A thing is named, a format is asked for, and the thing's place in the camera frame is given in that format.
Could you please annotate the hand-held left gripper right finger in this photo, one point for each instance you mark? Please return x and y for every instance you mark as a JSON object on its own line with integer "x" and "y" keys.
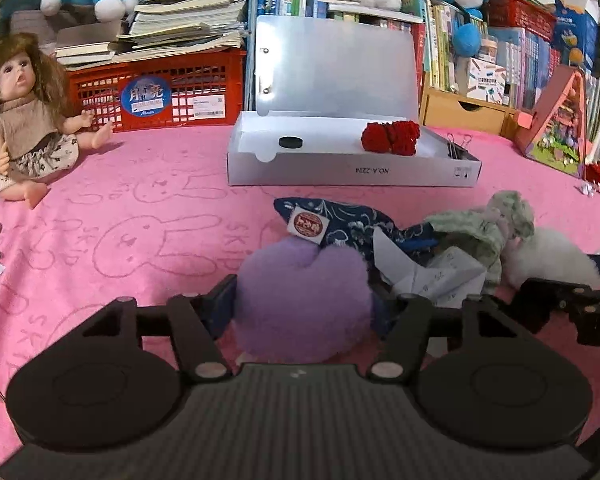
{"x": 410, "y": 320}

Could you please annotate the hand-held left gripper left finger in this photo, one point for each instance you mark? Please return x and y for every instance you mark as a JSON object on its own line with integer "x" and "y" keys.
{"x": 222, "y": 300}

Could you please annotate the fluffy white pompom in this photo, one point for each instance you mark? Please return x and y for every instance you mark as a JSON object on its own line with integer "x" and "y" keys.
{"x": 545, "y": 257}

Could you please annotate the white paper origami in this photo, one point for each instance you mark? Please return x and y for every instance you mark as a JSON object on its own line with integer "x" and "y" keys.
{"x": 430, "y": 272}

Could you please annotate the fluffy purple pompom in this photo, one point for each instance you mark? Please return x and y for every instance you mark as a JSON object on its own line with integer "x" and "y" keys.
{"x": 300, "y": 305}

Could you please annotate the green fabric scrunchie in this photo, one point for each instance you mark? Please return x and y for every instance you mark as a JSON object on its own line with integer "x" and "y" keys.
{"x": 480, "y": 232}

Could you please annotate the blue patterned fabric fish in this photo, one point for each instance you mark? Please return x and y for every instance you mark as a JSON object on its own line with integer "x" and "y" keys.
{"x": 350, "y": 222}

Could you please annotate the white storage box with lid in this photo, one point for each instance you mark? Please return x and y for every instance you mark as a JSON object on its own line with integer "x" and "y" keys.
{"x": 330, "y": 170}

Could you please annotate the small white paper scrap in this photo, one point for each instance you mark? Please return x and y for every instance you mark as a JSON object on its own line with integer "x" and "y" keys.
{"x": 587, "y": 188}

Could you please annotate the pink rabbit print blanket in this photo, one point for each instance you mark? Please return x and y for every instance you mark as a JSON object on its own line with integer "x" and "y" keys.
{"x": 130, "y": 220}

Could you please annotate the pink house-shaped toy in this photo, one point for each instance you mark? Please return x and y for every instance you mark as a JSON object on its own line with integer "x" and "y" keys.
{"x": 555, "y": 125}

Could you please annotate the black round disc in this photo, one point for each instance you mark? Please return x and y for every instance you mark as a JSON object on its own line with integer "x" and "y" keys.
{"x": 290, "y": 142}

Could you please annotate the black binder clips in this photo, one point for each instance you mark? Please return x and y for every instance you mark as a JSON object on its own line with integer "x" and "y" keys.
{"x": 457, "y": 149}

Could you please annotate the red knitted flower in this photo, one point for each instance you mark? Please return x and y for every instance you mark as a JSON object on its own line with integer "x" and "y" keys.
{"x": 390, "y": 137}

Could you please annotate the wooden drawer box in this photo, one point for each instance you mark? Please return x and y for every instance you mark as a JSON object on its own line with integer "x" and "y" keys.
{"x": 465, "y": 110}

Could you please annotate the red plastic crate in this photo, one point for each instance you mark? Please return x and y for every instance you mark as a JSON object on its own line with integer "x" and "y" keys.
{"x": 155, "y": 95}

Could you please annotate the small white patterned box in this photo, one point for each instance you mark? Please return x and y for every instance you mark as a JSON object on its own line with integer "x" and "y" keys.
{"x": 487, "y": 80}

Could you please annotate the row of children's books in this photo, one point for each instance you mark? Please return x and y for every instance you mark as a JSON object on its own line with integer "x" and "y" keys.
{"x": 525, "y": 60}

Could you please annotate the blue printed carton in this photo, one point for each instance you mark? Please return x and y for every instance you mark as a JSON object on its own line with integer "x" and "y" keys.
{"x": 575, "y": 30}

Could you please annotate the brown-haired baby doll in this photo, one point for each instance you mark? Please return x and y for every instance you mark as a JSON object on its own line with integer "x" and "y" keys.
{"x": 25, "y": 125}

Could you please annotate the red plastic basket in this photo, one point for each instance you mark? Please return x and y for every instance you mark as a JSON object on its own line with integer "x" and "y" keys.
{"x": 520, "y": 12}

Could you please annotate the stack of worn books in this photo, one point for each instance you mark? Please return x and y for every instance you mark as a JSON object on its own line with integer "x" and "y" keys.
{"x": 180, "y": 20}

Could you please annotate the row of thin colourful books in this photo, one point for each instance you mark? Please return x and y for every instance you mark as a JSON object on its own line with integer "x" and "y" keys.
{"x": 290, "y": 2}

